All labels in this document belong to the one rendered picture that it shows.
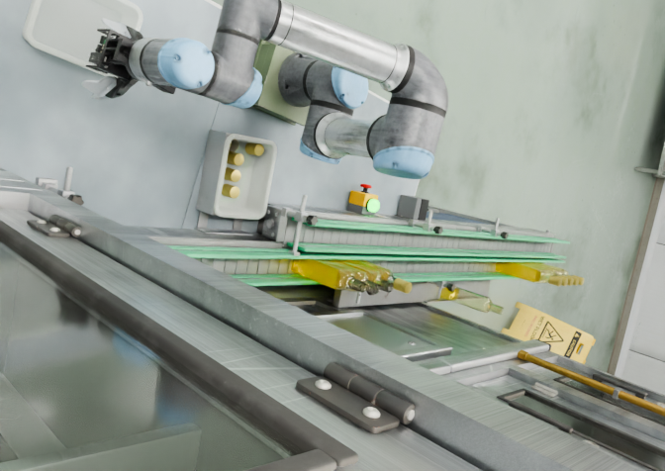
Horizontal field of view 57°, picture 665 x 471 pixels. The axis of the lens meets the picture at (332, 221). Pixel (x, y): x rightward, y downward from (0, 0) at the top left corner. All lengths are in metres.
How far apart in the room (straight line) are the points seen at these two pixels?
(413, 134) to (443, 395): 0.91
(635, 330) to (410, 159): 6.42
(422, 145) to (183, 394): 0.94
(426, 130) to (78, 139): 0.80
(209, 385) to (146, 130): 1.30
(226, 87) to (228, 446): 0.83
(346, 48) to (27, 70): 0.70
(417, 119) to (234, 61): 0.37
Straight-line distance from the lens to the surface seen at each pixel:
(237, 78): 1.07
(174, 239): 1.54
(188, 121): 1.66
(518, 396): 1.66
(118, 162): 1.58
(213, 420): 0.31
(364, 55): 1.16
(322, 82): 1.61
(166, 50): 1.01
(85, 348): 0.37
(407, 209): 2.27
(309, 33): 1.12
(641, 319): 7.47
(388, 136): 1.22
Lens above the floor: 2.16
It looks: 43 degrees down
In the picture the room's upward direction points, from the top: 107 degrees clockwise
